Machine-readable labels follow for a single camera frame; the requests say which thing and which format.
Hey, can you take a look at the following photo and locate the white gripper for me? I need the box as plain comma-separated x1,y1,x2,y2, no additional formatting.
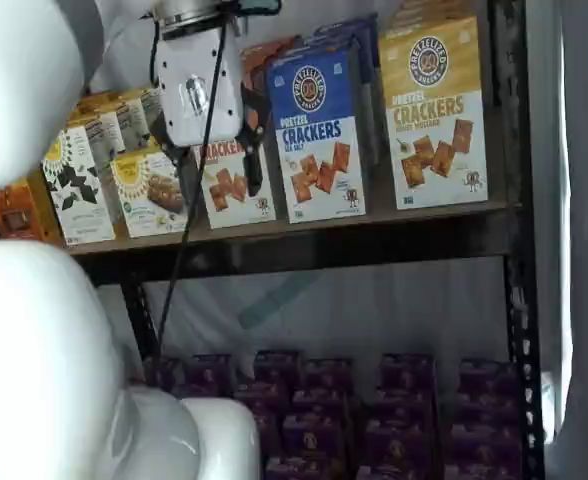
148,22,269,198

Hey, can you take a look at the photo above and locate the orange white pretzel crackers box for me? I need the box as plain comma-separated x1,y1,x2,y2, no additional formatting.
192,42,278,231

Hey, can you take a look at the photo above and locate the white box with yellow top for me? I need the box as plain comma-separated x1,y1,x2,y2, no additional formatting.
116,95,149,153
140,87,164,132
84,110,127,157

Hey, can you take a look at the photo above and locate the yellow white snack bar box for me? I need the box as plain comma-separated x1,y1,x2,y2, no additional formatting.
107,148,191,240

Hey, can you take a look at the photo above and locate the blue white pretzel crackers box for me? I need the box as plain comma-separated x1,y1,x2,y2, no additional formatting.
293,12,381,169
265,45,368,225

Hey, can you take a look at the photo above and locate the white box with black flower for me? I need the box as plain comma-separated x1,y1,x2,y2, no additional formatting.
40,124,116,247

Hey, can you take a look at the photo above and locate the brown wooden shelf board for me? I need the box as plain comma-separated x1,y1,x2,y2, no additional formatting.
67,198,523,257

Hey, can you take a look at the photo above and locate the orange brown snack box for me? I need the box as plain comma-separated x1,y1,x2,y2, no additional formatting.
0,175,51,242

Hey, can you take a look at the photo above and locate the purple snack box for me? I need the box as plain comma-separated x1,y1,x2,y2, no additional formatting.
301,357,354,397
378,352,436,397
145,356,191,397
362,419,441,472
447,424,527,472
442,464,529,480
454,392,526,432
355,464,446,480
457,356,519,397
188,353,236,400
287,389,349,422
367,389,439,427
280,414,349,462
262,456,346,480
252,348,304,397

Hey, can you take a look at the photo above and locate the yellow white pretzel crackers box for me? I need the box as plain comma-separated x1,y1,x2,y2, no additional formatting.
377,16,490,212

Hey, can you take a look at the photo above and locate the teal tape strip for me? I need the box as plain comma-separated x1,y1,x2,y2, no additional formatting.
237,277,298,329

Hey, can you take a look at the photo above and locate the white cloth curtain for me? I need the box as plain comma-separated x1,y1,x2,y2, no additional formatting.
523,0,588,480
86,253,518,374

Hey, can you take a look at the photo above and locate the black cable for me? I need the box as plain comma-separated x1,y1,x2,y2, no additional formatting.
147,9,238,389

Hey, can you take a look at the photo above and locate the black metal rack frame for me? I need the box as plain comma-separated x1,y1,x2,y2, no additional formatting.
67,0,548,480

